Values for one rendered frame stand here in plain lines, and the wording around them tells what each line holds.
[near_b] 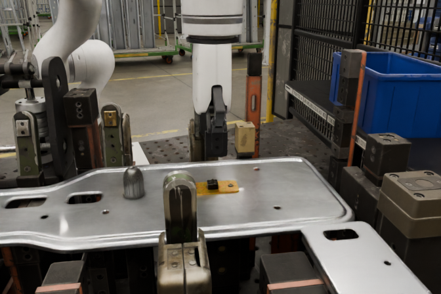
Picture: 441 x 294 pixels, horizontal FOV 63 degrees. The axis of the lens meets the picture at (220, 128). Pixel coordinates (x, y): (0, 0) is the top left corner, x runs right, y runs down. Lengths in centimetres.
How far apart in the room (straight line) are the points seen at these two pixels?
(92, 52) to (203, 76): 70
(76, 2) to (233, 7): 53
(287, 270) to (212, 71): 27
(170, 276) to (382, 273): 24
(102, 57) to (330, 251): 88
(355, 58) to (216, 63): 35
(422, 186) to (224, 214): 27
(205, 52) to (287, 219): 26
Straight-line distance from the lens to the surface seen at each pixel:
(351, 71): 76
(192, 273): 38
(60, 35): 105
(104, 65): 116
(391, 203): 56
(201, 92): 49
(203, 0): 48
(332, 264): 47
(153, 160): 143
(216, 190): 59
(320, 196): 60
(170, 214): 41
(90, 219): 56
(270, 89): 379
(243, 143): 69
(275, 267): 48
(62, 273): 49
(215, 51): 48
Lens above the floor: 129
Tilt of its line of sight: 20 degrees down
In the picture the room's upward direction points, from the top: straight up
